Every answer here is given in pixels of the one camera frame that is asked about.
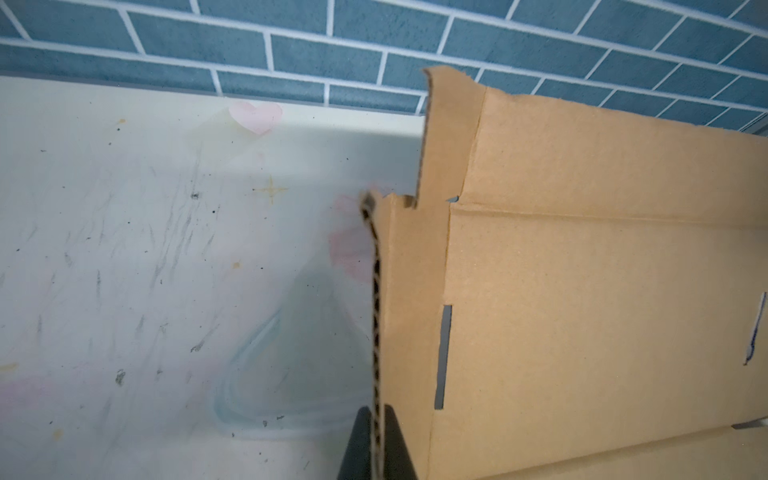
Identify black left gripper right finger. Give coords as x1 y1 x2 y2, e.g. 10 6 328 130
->
383 404 417 480

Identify brown cardboard paper box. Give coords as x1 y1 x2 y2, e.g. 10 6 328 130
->
361 66 767 479

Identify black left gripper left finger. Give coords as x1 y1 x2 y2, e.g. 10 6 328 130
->
337 407 372 480

